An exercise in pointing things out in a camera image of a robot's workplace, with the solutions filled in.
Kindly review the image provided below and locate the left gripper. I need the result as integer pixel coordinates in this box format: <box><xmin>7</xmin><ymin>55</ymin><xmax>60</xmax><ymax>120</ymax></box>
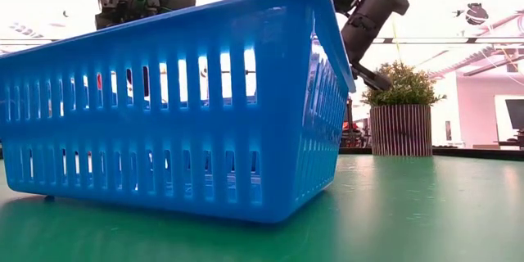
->
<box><xmin>92</xmin><ymin>0</ymin><xmax>197</xmax><ymax>98</ymax></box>

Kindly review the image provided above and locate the blue plastic slotted basket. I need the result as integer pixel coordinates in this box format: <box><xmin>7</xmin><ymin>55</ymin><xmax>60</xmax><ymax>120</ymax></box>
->
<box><xmin>0</xmin><ymin>0</ymin><xmax>357</xmax><ymax>224</ymax></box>

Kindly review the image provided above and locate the green artificial bush plant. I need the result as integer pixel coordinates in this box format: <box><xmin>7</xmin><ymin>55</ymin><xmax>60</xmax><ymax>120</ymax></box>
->
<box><xmin>360</xmin><ymin>60</ymin><xmax>448</xmax><ymax>107</ymax></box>

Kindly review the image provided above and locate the striped ribbed plant pot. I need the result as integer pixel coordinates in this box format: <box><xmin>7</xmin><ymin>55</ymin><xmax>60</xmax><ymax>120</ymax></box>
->
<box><xmin>369</xmin><ymin>104</ymin><xmax>434</xmax><ymax>157</ymax></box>

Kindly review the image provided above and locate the black ceiling dome fixture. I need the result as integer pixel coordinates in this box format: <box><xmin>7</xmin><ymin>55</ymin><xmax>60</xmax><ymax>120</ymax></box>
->
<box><xmin>464</xmin><ymin>2</ymin><xmax>490</xmax><ymax>25</ymax></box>

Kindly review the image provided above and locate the dark computer monitor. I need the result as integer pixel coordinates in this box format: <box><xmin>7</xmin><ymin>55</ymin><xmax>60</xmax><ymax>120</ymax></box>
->
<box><xmin>504</xmin><ymin>98</ymin><xmax>524</xmax><ymax>131</ymax></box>

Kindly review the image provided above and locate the horizontal metal frame bar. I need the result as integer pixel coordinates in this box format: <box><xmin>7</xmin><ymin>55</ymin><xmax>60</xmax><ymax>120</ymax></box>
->
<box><xmin>0</xmin><ymin>37</ymin><xmax>524</xmax><ymax>46</ymax></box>

